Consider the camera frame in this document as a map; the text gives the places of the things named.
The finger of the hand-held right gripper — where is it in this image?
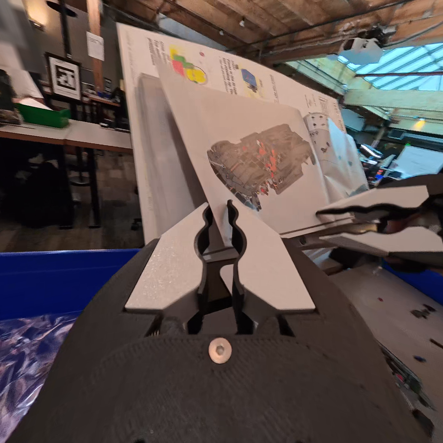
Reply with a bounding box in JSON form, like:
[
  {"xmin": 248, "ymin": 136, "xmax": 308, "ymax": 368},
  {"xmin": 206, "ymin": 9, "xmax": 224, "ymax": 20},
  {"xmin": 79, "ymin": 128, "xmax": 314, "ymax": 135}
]
[
  {"xmin": 316, "ymin": 184, "xmax": 432, "ymax": 224},
  {"xmin": 318, "ymin": 226, "xmax": 443, "ymax": 259}
]

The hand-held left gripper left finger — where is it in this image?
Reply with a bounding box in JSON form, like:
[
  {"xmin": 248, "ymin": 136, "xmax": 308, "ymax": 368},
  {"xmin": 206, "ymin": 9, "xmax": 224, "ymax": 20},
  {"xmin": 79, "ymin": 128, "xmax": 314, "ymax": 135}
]
[{"xmin": 124, "ymin": 202, "xmax": 214, "ymax": 335}]

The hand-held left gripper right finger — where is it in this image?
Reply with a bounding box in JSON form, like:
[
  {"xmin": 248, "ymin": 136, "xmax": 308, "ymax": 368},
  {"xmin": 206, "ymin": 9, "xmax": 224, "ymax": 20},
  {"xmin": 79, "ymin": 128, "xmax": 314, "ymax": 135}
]
[{"xmin": 226, "ymin": 199, "xmax": 317, "ymax": 335}]

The grey lego car model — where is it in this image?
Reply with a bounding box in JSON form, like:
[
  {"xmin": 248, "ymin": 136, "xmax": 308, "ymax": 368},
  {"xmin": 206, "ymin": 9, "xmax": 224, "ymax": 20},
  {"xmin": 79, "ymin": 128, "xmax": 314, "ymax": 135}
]
[{"xmin": 380, "ymin": 346, "xmax": 435, "ymax": 416}]

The blue storage bin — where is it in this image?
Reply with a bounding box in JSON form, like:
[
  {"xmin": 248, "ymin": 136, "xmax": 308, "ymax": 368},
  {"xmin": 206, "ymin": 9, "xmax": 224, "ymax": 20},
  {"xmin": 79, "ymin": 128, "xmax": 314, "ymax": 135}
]
[
  {"xmin": 0, "ymin": 248, "xmax": 143, "ymax": 321},
  {"xmin": 382, "ymin": 262, "xmax": 443, "ymax": 295}
]

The instruction booklet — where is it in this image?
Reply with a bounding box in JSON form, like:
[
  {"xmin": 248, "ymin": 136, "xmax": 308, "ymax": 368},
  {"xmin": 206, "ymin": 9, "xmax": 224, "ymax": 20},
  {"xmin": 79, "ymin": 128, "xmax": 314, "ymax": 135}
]
[{"xmin": 156, "ymin": 62, "xmax": 370, "ymax": 250}]

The white long table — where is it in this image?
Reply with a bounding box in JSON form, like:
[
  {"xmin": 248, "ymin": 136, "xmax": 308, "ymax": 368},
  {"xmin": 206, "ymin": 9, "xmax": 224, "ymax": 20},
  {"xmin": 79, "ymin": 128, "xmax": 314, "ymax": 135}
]
[{"xmin": 0, "ymin": 119, "xmax": 133, "ymax": 154}]

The clear plastic bag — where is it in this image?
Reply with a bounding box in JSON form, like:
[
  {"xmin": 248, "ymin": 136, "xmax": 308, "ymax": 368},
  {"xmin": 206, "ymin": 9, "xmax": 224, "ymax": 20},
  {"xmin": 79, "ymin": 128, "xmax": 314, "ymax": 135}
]
[{"xmin": 0, "ymin": 312, "xmax": 81, "ymax": 431}]

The green storage bin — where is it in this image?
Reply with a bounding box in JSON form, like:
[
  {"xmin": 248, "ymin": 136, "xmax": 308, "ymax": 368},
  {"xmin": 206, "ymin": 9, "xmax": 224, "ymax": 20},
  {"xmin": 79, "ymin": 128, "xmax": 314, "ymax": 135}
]
[{"xmin": 15, "ymin": 101, "xmax": 72, "ymax": 129}]

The framed black white marker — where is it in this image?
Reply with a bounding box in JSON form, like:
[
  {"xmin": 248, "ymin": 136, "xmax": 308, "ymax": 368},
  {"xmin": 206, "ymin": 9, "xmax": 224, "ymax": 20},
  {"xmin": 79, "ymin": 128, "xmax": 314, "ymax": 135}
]
[{"xmin": 46, "ymin": 53, "xmax": 82, "ymax": 102}]

